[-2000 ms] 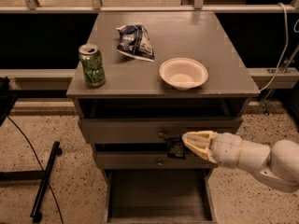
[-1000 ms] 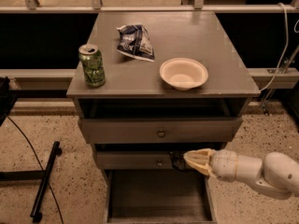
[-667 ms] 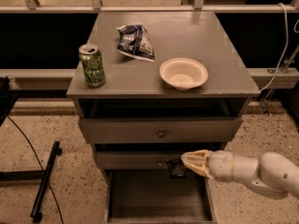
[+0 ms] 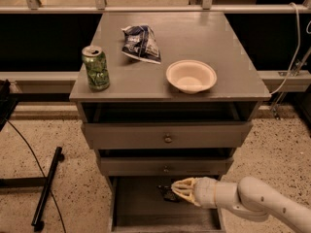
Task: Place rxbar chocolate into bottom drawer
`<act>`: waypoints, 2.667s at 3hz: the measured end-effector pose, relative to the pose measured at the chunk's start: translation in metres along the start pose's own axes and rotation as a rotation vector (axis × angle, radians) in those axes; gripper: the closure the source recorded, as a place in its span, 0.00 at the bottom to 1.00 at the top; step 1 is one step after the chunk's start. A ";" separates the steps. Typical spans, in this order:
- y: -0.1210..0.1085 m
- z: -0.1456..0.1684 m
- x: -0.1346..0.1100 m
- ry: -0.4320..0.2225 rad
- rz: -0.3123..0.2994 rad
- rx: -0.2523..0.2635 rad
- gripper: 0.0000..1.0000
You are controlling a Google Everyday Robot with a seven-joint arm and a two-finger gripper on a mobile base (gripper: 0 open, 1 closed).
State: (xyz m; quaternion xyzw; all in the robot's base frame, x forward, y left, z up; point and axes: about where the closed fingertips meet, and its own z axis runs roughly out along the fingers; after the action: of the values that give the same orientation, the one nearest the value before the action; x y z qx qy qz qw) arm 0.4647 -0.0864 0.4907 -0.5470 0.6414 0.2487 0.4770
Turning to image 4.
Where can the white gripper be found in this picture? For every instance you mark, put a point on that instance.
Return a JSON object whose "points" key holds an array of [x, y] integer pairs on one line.
{"points": [[205, 191]]}

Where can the dark chocolate rxbar wrapper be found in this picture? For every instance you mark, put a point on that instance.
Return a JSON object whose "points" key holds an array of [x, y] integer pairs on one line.
{"points": [[167, 194]]}

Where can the grey open bottom drawer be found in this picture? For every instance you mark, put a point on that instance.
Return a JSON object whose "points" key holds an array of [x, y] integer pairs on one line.
{"points": [[138, 207]]}

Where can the grey top drawer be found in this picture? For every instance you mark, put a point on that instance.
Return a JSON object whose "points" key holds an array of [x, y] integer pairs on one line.
{"points": [[193, 135]]}

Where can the grey wooden drawer cabinet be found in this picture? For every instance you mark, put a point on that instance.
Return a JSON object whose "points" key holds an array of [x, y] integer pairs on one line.
{"points": [[140, 93]]}

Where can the grey middle drawer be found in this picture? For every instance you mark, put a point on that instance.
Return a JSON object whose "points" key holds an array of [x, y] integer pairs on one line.
{"points": [[163, 166]]}

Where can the white paper bowl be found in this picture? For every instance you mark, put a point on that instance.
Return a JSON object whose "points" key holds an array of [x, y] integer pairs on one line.
{"points": [[191, 76]]}

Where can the black stand base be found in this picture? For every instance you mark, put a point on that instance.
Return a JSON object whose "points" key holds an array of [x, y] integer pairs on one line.
{"points": [[44, 182]]}

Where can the green soda can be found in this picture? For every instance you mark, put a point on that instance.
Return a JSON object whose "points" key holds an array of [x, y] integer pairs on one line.
{"points": [[95, 62]]}

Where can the blue white chip bag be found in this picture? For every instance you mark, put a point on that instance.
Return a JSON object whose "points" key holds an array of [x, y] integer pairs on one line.
{"points": [[140, 44]]}

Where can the black object at left edge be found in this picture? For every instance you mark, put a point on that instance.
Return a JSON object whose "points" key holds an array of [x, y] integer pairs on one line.
{"points": [[7, 103]]}

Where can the metal window railing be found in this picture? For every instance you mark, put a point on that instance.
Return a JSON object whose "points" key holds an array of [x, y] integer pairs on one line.
{"points": [[97, 7]]}

